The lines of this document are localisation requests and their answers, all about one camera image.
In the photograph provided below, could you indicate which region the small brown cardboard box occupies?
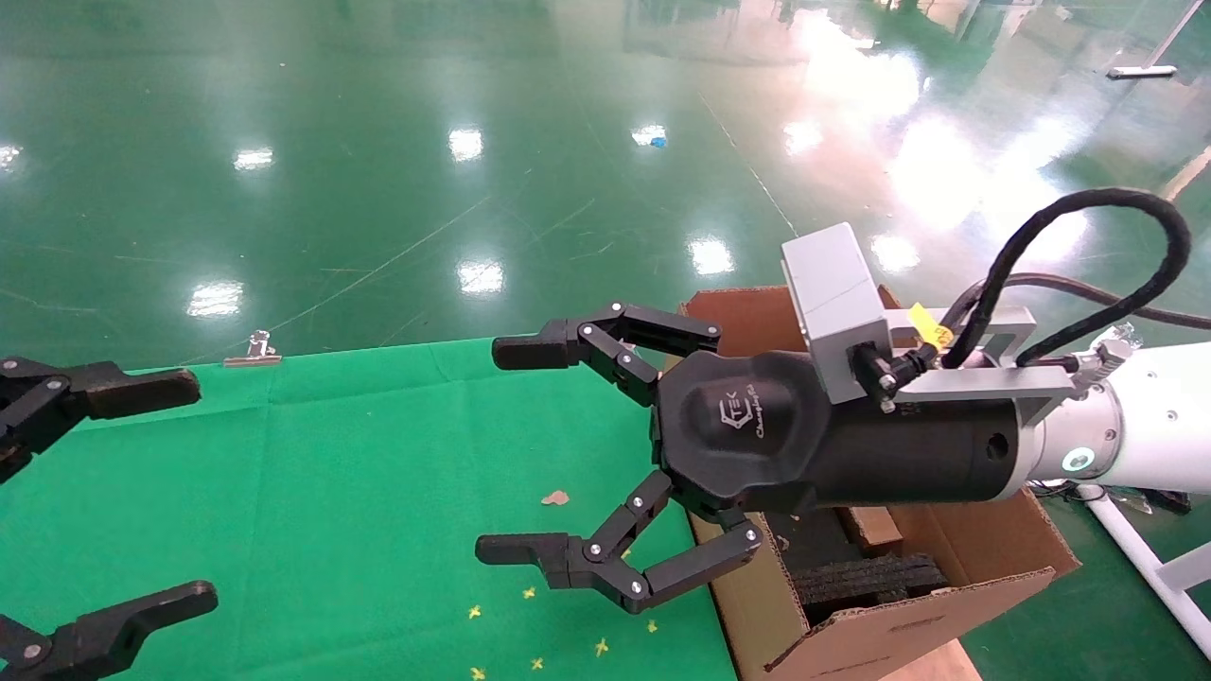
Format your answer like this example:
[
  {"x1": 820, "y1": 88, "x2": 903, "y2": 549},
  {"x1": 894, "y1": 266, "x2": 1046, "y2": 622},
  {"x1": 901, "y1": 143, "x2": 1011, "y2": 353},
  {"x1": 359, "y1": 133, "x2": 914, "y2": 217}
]
[{"x1": 840, "y1": 506, "x2": 904, "y2": 559}]

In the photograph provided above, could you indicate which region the white metal frame tube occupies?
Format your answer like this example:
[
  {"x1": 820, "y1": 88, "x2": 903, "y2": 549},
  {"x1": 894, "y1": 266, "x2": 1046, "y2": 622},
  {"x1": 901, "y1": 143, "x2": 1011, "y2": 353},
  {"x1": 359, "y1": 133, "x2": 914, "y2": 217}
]
[{"x1": 1083, "y1": 484, "x2": 1211, "y2": 658}]

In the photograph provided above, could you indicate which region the thick braided black cable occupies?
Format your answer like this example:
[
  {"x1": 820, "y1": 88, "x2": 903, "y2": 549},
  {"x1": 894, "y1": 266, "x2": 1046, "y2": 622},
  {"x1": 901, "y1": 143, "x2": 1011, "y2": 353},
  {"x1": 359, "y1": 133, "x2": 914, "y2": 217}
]
[{"x1": 941, "y1": 187, "x2": 1195, "y2": 372}]

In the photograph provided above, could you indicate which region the silver binder clip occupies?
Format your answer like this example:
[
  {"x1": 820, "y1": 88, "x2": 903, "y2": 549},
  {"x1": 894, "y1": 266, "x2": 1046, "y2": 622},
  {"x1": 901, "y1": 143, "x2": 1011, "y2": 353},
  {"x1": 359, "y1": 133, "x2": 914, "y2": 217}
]
[{"x1": 223, "y1": 329, "x2": 283, "y2": 368}]

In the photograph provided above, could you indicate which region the ribbed black foam block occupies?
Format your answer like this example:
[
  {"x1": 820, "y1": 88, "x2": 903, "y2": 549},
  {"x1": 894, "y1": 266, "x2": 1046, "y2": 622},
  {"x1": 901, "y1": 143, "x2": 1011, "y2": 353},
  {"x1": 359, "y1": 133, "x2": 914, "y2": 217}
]
[{"x1": 790, "y1": 553, "x2": 947, "y2": 627}]

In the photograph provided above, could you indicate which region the large open cardboard carton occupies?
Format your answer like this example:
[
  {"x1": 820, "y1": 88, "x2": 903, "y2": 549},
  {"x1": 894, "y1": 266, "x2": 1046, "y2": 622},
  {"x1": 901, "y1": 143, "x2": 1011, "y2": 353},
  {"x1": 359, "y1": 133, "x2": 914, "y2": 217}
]
[{"x1": 679, "y1": 284, "x2": 1081, "y2": 681}]

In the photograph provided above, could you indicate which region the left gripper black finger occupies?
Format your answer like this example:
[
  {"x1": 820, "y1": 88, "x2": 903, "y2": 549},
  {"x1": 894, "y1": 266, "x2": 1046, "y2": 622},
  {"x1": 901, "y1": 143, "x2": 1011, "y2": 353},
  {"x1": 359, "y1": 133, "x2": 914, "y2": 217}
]
[
  {"x1": 0, "y1": 358, "x2": 202, "y2": 485},
  {"x1": 0, "y1": 582, "x2": 219, "y2": 681}
]

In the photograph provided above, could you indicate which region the white table leg stand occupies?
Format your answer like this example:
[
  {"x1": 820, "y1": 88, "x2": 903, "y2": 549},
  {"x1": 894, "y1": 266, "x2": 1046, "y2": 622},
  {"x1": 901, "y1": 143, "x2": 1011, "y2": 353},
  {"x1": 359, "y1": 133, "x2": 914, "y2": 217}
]
[{"x1": 1107, "y1": 0, "x2": 1204, "y2": 79}]

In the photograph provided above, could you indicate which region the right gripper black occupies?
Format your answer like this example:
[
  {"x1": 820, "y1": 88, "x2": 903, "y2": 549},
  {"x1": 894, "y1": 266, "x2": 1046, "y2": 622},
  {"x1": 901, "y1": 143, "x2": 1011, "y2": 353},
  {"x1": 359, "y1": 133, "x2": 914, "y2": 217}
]
[{"x1": 475, "y1": 303, "x2": 1027, "y2": 616}]

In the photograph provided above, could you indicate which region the silver cable connector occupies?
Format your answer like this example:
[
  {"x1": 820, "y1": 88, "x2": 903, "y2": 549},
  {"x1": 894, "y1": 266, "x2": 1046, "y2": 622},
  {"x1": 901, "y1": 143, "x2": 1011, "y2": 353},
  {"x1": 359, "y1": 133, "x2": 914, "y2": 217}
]
[{"x1": 1074, "y1": 331, "x2": 1136, "y2": 389}]

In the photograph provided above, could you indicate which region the grey metal camera bracket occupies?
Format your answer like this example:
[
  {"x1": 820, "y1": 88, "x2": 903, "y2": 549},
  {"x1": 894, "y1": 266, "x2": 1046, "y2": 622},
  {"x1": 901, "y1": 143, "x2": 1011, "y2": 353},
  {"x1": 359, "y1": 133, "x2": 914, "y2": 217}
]
[{"x1": 885, "y1": 305, "x2": 1089, "y2": 428}]

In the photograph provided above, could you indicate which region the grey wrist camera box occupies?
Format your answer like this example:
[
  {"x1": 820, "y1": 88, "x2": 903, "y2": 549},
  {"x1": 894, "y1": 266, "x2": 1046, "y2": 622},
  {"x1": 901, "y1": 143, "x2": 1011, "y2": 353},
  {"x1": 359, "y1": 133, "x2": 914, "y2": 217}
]
[{"x1": 781, "y1": 223, "x2": 895, "y2": 406}]

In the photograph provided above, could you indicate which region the green table cloth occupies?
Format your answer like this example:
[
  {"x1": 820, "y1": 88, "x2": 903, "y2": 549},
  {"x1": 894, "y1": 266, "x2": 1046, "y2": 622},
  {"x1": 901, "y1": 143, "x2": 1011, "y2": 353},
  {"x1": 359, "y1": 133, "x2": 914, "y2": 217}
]
[{"x1": 0, "y1": 336, "x2": 739, "y2": 681}]

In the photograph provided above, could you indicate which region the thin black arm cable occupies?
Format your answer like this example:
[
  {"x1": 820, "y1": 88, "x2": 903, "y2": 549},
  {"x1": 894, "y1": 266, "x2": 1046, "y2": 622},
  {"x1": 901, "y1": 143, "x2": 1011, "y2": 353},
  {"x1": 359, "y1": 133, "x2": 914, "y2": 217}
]
[{"x1": 946, "y1": 272, "x2": 1211, "y2": 332}]

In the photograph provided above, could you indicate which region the yellow cable tag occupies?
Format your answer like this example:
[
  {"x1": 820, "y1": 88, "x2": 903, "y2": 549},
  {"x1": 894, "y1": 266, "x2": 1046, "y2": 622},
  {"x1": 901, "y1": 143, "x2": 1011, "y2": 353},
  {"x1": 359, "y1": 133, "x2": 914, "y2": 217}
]
[{"x1": 910, "y1": 305, "x2": 955, "y2": 351}]

